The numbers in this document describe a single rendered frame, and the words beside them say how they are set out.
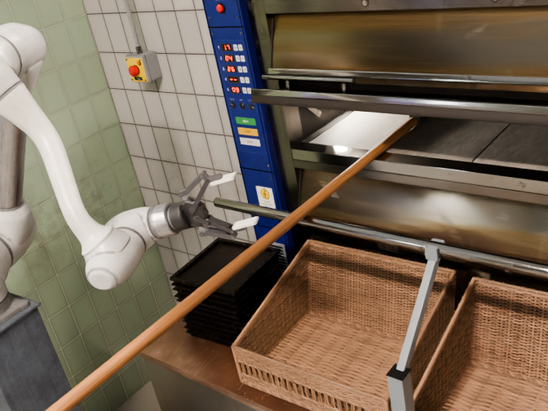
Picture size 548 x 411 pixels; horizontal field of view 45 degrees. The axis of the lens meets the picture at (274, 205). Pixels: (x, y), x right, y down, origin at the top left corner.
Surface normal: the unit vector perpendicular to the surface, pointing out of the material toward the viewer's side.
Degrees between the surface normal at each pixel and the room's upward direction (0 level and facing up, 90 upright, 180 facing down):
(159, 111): 90
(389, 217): 70
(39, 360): 90
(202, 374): 0
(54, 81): 90
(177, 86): 90
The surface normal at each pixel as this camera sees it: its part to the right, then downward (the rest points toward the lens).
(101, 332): 0.77, 0.15
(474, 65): -0.63, 0.13
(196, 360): -0.18, -0.88
